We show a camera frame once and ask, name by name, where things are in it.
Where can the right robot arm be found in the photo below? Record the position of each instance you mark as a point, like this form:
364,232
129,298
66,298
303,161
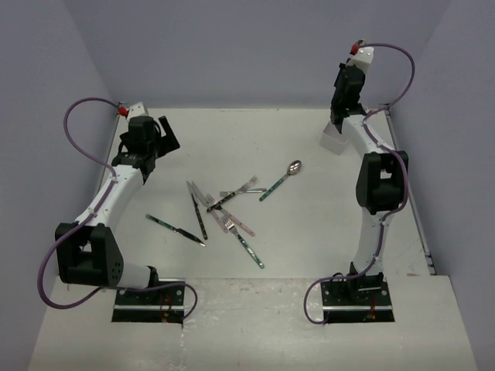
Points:
381,189

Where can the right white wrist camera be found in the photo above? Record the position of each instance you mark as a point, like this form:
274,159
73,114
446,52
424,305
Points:
361,57

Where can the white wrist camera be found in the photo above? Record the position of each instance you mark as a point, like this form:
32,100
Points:
361,57
137,110

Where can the pink handled fork upper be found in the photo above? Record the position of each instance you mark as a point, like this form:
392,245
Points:
252,190

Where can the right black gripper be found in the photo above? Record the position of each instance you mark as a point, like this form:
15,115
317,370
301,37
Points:
342,67

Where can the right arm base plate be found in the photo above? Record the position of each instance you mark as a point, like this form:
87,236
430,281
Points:
365,299

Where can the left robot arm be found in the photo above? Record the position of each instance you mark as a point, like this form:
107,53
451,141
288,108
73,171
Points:
88,253

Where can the black handled knife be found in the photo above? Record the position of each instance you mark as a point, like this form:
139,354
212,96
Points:
197,211

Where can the black handled fork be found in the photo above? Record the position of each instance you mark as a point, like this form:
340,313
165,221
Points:
245,187

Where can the pink handled knife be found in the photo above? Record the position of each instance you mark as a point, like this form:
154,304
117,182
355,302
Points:
204,201

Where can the green handled fork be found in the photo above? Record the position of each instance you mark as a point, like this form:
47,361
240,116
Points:
233,229

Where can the green handled knife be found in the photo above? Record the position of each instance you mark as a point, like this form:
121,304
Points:
179,231

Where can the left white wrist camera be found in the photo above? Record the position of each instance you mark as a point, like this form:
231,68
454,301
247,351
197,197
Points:
137,110

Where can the white divided utensil container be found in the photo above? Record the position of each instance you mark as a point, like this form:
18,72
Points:
332,140

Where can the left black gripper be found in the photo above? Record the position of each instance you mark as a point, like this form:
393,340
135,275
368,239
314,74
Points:
168,142

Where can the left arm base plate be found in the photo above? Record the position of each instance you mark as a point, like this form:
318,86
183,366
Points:
164,306

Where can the green handled spoon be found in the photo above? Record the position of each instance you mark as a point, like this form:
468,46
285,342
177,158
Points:
294,168

